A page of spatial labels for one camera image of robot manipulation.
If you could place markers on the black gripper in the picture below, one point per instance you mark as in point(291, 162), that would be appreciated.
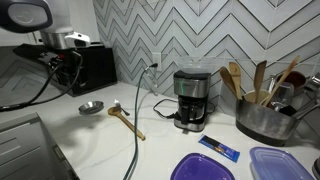
point(69, 75)

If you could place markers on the wooden spoon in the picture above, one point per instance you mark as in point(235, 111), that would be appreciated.
point(227, 79)
point(114, 111)

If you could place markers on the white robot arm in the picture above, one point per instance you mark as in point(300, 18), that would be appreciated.
point(50, 17)

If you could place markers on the wooden spoon in pot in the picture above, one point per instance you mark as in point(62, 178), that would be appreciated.
point(227, 79)

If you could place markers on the black appliance box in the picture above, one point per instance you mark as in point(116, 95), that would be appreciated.
point(97, 71)

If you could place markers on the small steel bowl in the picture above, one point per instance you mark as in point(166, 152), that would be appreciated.
point(91, 107)

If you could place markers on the black steel coffee maker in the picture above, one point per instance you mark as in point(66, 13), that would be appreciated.
point(191, 85)

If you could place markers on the purple plastic lid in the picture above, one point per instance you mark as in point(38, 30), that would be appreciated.
point(196, 166)

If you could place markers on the wooden spatula in pot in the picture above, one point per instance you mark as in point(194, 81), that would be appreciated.
point(235, 73)

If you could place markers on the blue snack wrapper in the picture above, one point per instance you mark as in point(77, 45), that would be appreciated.
point(222, 149)

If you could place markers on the steel utensil pot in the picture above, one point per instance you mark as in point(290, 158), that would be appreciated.
point(264, 124)

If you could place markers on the clear blue-lidded container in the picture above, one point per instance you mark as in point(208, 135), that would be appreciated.
point(275, 164)

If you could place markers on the white wall outlet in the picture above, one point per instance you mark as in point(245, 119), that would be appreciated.
point(156, 57)

